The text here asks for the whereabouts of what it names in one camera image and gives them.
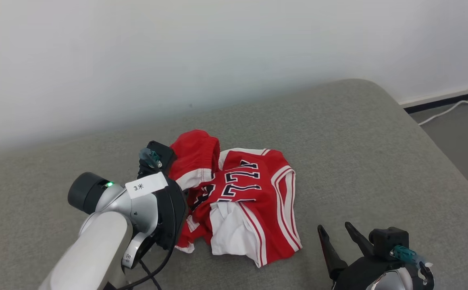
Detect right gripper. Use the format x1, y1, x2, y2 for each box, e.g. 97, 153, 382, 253
317, 222, 420, 290

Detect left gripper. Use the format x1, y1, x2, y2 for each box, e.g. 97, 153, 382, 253
153, 175, 189, 251

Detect red shorts with white trim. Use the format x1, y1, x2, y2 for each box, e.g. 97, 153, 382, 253
168, 129, 221, 191

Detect red basketball jersey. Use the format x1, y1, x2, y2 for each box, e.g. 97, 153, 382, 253
175, 148, 303, 268

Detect black baseboard strip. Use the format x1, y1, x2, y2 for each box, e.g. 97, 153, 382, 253
403, 89, 468, 114

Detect teal camera cable plug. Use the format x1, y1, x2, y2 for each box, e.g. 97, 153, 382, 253
139, 147, 162, 169
390, 245, 420, 265

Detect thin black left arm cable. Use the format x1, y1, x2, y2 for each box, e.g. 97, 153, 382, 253
117, 238, 176, 290

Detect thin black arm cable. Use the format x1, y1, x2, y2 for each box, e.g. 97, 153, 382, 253
416, 261, 436, 290
117, 238, 176, 290

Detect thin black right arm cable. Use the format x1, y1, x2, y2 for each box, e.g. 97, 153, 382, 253
416, 261, 436, 290

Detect white floor cable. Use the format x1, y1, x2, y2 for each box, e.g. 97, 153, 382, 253
418, 100, 468, 126

